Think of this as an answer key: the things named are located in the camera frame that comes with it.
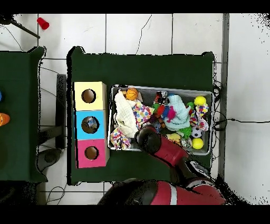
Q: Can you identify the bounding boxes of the cream muslin cloth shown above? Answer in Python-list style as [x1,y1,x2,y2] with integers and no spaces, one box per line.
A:
[114,89,140,138]

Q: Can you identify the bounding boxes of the mint muslin cloth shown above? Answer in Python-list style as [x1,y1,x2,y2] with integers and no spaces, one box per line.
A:
[166,94,191,132]

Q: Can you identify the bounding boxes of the wooden box with three holes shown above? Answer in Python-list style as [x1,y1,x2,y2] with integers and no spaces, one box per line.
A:
[72,81,110,169]

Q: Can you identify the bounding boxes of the shallow clear mesh bin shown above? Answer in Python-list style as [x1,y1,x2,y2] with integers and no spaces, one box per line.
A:
[107,84,215,156]

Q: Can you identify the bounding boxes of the orange toy basketball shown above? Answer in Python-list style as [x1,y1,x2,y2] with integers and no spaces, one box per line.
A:
[126,88,139,101]

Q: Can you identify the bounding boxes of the crushed black drink can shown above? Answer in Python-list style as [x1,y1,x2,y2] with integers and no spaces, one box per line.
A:
[155,91,169,105]

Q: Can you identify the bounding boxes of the multicolour spiky caterpillar toy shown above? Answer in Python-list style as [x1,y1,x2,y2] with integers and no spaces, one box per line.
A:
[152,103,177,123]

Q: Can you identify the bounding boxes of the dark green tablecloth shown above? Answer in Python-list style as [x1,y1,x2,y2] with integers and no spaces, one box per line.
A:
[66,46,215,186]

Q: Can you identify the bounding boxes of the white colourful patterned cloth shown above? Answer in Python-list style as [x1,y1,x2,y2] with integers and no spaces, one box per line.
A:
[189,103,209,132]

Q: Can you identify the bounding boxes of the yellow ball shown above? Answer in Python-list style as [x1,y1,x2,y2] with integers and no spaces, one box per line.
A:
[191,137,205,150]
[194,96,207,106]

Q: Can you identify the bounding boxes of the black upright stand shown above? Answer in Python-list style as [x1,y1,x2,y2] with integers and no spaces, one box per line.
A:
[55,73,67,148]

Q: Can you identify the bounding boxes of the grey rounded base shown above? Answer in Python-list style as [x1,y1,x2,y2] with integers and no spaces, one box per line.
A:
[37,147,62,172]

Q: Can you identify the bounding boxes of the side table with green cloth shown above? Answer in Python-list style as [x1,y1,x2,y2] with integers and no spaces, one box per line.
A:
[0,46,48,183]

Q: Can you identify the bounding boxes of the red plastic cup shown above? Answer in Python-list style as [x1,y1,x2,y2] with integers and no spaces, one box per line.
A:
[36,17,50,30]

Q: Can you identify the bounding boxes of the orange toy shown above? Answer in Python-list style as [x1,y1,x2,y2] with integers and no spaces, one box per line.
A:
[0,113,11,127]

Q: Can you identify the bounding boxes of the black tripod leg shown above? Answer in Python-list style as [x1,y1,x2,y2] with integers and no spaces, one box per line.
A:
[0,14,41,39]

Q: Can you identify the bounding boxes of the black cable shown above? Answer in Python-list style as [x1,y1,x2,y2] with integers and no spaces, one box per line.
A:
[213,117,270,130]

